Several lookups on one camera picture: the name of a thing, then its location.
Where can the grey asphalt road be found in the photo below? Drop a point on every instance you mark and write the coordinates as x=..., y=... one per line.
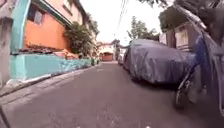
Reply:
x=103, y=96

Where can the green bush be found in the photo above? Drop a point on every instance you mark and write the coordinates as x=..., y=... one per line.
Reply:
x=79, y=39

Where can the car under grey cover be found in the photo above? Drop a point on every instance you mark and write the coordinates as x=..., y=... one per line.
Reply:
x=155, y=61

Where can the tree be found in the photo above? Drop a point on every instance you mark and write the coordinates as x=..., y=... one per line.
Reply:
x=140, y=31

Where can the brown building with window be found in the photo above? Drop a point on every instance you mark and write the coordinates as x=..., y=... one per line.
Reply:
x=178, y=36

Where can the orange building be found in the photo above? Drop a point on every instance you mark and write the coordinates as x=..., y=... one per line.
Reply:
x=46, y=31

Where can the grey concrete kerb strip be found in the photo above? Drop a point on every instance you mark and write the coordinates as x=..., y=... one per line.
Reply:
x=36, y=83

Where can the blue tricycle vehicle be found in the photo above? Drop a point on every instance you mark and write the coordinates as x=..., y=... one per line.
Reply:
x=203, y=63

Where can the grey concrete pillar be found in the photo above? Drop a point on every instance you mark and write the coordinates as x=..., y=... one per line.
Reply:
x=4, y=40

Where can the turquoise low wall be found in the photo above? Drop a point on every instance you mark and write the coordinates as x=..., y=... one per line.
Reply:
x=40, y=65

